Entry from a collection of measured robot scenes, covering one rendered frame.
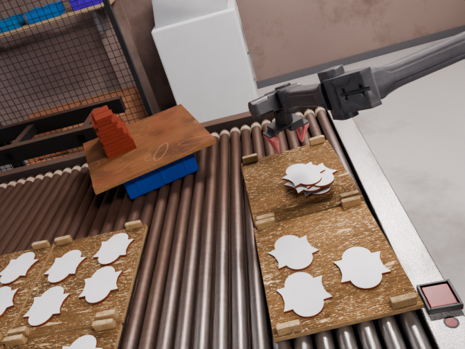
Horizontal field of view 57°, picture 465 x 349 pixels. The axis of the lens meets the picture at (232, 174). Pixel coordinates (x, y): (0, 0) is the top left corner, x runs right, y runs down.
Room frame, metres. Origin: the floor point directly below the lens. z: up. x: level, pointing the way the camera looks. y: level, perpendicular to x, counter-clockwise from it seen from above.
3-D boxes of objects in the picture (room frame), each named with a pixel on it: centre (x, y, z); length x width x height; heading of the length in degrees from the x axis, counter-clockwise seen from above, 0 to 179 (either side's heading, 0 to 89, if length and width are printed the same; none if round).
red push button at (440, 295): (0.64, -0.37, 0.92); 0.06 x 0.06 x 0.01; 81
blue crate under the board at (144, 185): (1.65, 0.30, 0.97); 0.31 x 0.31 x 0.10; 13
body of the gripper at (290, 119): (1.24, -0.21, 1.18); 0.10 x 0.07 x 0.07; 109
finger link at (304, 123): (1.26, -0.24, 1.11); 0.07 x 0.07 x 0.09; 19
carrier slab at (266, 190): (1.25, -0.21, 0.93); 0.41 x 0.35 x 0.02; 176
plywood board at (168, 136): (1.72, 0.32, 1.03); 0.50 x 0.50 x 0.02; 13
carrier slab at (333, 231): (0.84, -0.17, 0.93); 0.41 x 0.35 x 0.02; 175
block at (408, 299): (0.63, -0.29, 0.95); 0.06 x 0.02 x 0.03; 85
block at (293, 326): (0.66, -0.02, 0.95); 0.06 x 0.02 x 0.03; 85
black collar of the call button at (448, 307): (0.64, -0.37, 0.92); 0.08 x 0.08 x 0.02; 81
